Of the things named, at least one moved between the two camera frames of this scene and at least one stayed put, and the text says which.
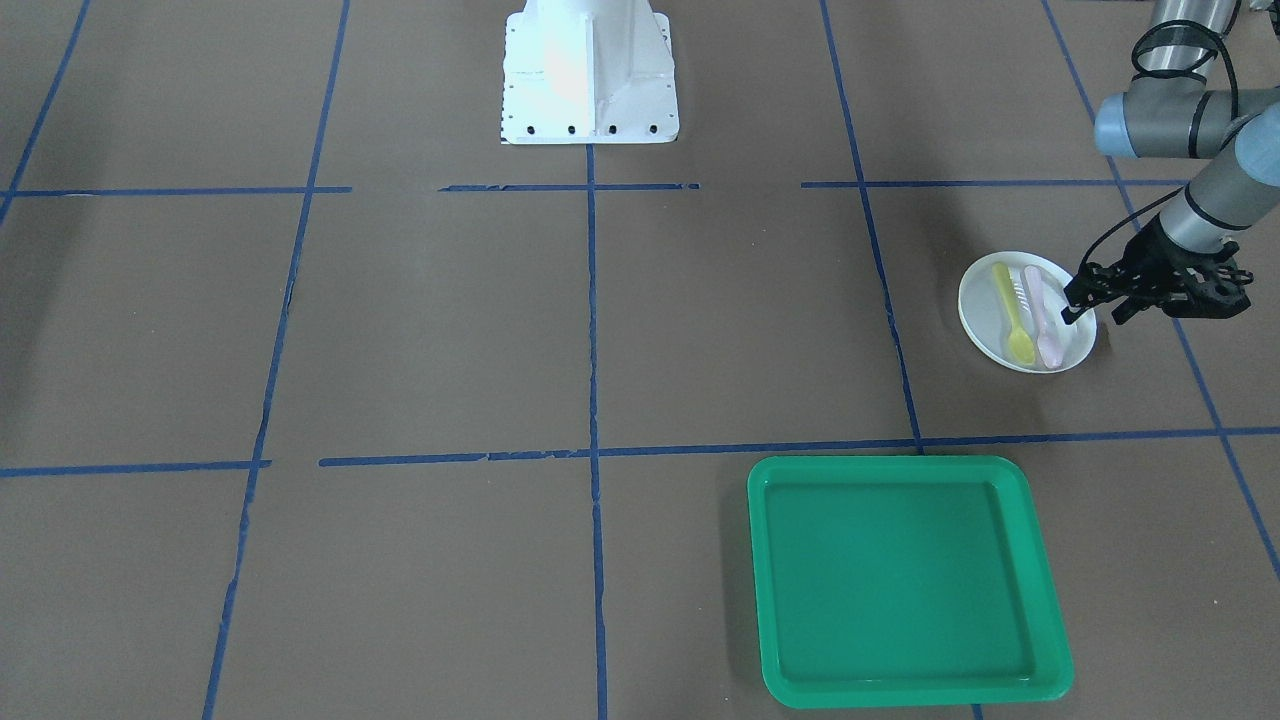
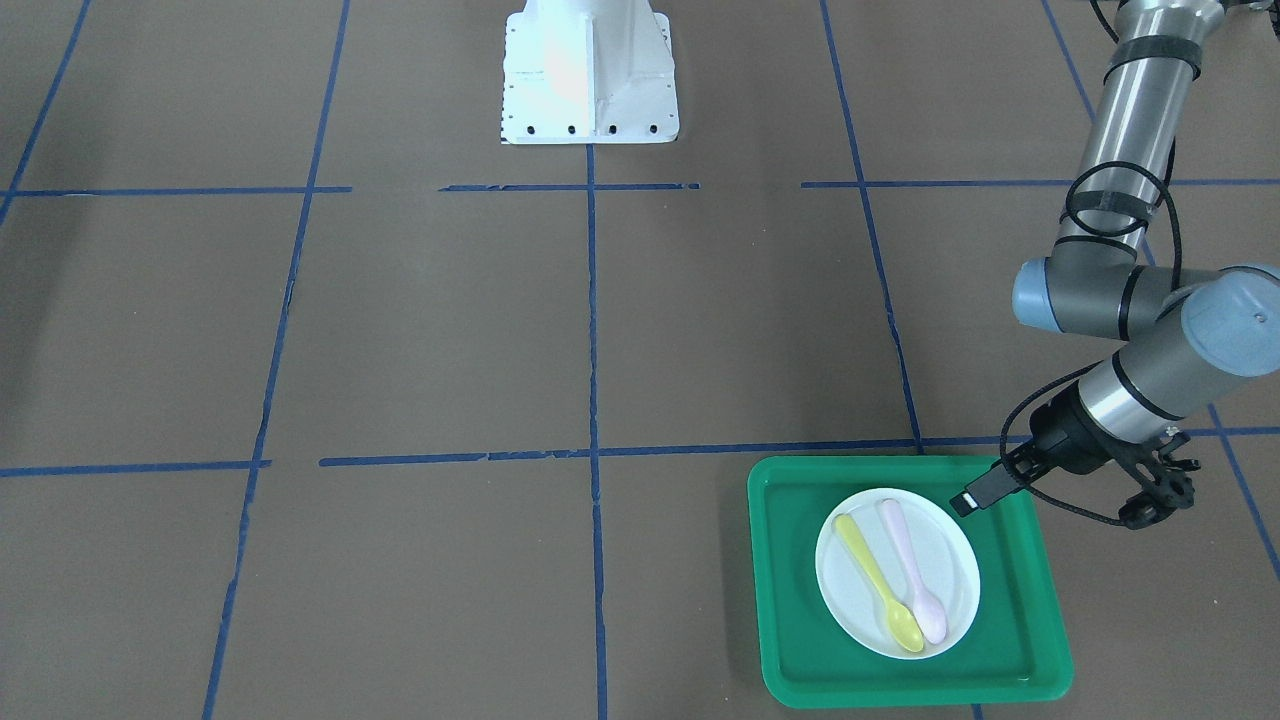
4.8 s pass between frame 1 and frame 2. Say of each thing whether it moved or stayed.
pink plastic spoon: moved
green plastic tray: stayed
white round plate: moved
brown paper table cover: stayed
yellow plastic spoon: moved
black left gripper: moved
